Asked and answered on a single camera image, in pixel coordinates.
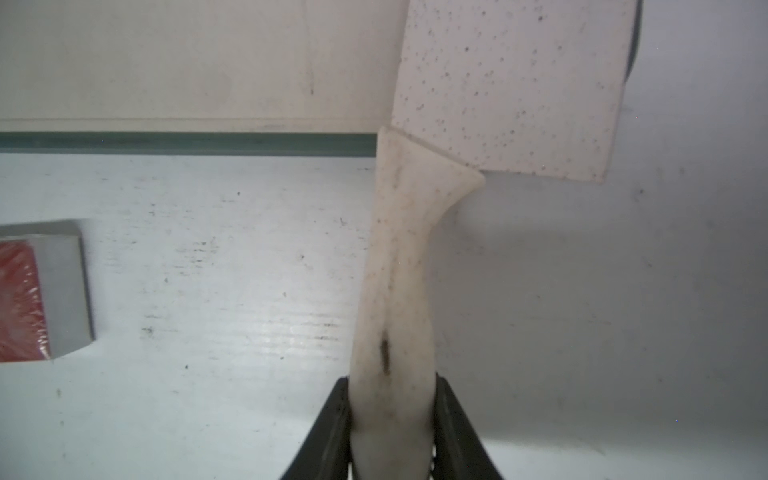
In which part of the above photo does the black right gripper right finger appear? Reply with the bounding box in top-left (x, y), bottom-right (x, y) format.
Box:
top-left (431, 375), bottom-right (503, 480)

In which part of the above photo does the red flat box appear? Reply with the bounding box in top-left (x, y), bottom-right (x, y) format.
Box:
top-left (1, 234), bottom-right (95, 363)

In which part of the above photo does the beige green-rimmed cutting board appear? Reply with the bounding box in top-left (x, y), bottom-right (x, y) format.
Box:
top-left (0, 0), bottom-right (644, 158)

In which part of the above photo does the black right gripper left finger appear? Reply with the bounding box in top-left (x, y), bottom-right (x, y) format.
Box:
top-left (281, 377), bottom-right (351, 480)

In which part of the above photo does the white speckled cleaver knife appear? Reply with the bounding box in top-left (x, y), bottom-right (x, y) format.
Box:
top-left (349, 0), bottom-right (642, 479)

